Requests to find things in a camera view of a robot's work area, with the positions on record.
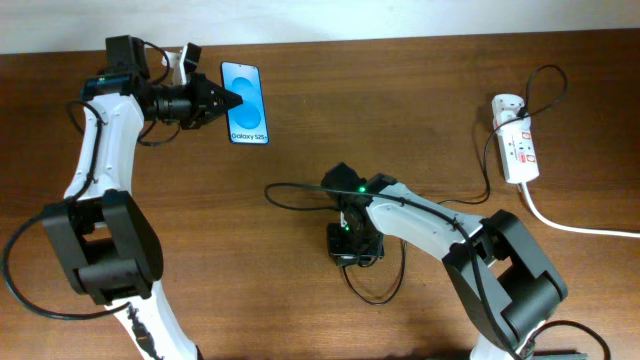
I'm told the blue Galaxy smartphone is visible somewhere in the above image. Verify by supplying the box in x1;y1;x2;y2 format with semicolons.
221;62;269;145

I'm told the white power strip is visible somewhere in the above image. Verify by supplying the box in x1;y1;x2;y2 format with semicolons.
493;117;539;184

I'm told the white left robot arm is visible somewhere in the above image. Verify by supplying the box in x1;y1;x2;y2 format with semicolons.
42;35;243;359

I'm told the black charging cable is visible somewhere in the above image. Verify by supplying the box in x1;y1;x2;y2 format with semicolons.
340;63;569;306

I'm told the white power strip cord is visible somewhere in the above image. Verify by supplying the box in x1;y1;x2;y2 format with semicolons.
517;181;640;239

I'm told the white USB charger adapter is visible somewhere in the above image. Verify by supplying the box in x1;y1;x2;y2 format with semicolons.
491;94;525;129

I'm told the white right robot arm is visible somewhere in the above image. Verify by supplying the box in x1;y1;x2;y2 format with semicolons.
321;163;568;359

